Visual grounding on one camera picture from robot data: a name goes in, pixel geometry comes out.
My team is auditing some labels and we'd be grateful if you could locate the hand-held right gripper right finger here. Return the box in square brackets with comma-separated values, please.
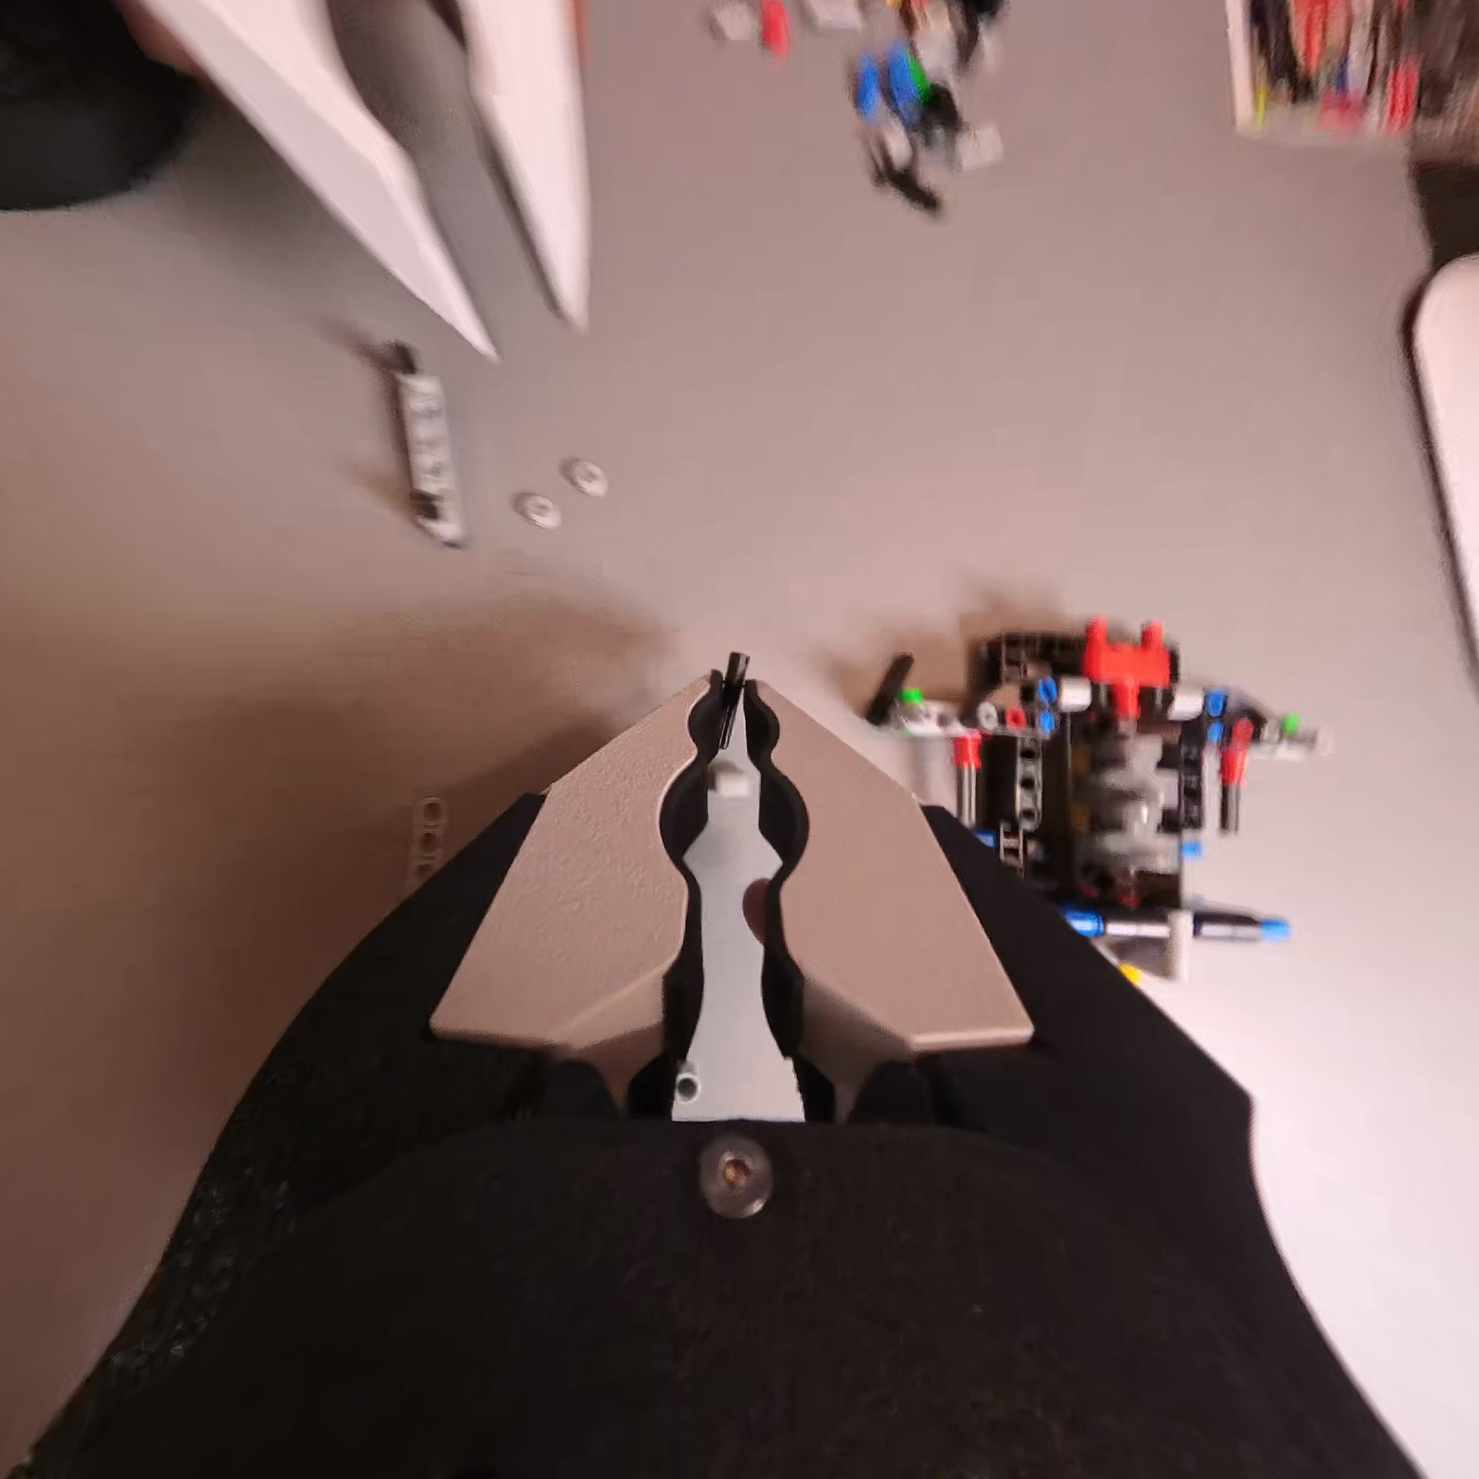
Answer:
[745, 680, 1036, 1105]

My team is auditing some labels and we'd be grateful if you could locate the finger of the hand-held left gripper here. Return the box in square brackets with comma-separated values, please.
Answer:
[118, 0, 500, 363]
[460, 0, 595, 333]

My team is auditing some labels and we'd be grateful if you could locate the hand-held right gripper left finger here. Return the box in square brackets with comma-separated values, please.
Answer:
[428, 680, 715, 1105]

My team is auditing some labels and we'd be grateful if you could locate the partly built lego car chassis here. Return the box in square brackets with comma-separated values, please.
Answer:
[865, 619, 1333, 987]

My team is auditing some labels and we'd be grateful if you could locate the pile of loose lego pieces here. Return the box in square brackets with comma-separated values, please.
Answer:
[708, 0, 1013, 223]

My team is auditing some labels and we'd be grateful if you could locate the colourful lego instruction booklet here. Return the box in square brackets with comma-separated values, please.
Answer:
[1226, 0, 1428, 143]

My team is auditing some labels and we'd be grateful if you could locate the black textured cushion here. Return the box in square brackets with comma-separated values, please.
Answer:
[0, 0, 204, 212]

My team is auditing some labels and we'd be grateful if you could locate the white monitor stand base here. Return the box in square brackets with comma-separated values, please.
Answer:
[1402, 254, 1479, 701]

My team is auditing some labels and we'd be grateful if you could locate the black mat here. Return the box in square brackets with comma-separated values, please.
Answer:
[1407, 122, 1479, 270]

